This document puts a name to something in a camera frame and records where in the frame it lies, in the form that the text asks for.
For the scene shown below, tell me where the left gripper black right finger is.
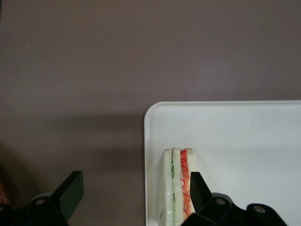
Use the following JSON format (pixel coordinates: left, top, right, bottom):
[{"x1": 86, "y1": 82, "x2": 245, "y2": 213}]
[{"x1": 180, "y1": 171, "x2": 289, "y2": 226}]

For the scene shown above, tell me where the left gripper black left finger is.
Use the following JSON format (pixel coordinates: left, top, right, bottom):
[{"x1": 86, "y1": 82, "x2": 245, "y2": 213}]
[{"x1": 0, "y1": 171, "x2": 85, "y2": 226}]

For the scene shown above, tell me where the triangle sandwich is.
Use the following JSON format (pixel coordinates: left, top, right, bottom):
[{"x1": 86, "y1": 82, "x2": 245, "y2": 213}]
[{"x1": 158, "y1": 147, "x2": 197, "y2": 226}]

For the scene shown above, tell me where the cream plastic tray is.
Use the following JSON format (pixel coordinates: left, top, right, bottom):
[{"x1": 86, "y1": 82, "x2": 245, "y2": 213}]
[{"x1": 143, "y1": 100, "x2": 301, "y2": 226}]

